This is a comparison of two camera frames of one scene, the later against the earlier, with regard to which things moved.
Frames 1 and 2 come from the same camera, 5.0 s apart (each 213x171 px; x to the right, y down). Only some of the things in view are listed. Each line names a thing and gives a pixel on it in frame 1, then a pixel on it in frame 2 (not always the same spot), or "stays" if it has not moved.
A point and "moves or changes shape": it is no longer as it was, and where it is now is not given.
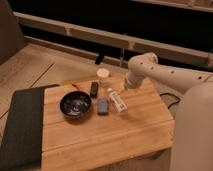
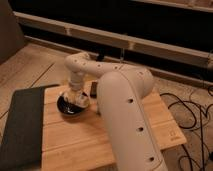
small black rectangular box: [94, 86] stays
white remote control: [118, 102] moves or changes shape
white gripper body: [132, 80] → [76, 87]
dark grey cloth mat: [22, 142] stays
